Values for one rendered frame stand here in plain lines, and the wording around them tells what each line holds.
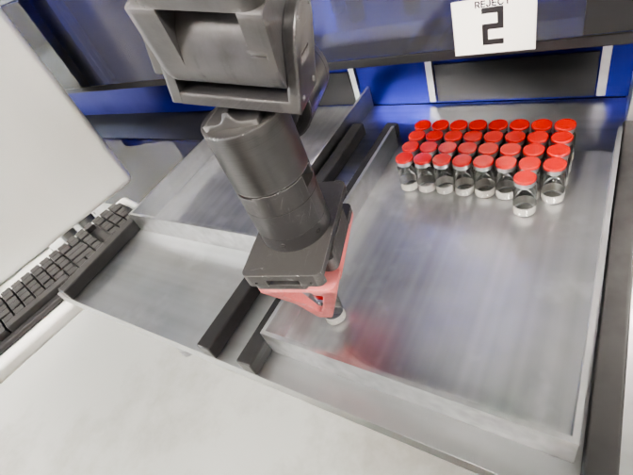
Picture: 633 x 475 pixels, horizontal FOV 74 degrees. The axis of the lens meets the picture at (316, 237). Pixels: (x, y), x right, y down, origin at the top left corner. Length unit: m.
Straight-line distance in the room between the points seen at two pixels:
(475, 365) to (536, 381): 0.05
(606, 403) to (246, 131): 0.30
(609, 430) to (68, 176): 0.96
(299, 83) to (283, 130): 0.04
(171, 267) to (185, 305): 0.08
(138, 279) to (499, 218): 0.46
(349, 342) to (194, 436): 1.19
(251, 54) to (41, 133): 0.80
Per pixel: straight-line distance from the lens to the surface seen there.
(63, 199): 1.02
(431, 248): 0.46
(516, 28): 0.54
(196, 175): 0.76
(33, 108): 0.99
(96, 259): 0.69
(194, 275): 0.57
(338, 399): 0.39
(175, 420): 1.63
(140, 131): 1.13
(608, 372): 0.37
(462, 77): 0.67
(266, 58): 0.22
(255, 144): 0.26
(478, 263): 0.45
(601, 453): 0.35
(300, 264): 0.31
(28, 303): 0.87
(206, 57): 0.23
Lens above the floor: 1.22
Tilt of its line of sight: 41 degrees down
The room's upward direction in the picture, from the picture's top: 25 degrees counter-clockwise
